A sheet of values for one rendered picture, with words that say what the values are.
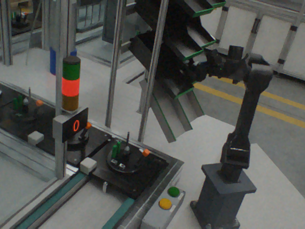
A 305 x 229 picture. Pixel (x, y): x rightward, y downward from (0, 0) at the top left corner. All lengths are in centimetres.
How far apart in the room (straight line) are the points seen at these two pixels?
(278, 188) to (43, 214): 99
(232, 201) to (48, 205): 61
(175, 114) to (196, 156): 24
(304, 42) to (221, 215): 397
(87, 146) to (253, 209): 70
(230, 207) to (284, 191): 42
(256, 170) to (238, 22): 363
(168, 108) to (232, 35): 374
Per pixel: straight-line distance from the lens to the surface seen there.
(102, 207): 122
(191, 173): 151
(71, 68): 97
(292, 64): 511
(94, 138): 142
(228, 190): 118
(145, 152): 122
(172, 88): 136
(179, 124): 150
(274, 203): 154
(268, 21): 501
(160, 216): 117
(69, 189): 123
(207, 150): 167
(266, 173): 167
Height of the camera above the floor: 182
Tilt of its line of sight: 32 degrees down
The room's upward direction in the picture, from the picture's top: 10 degrees clockwise
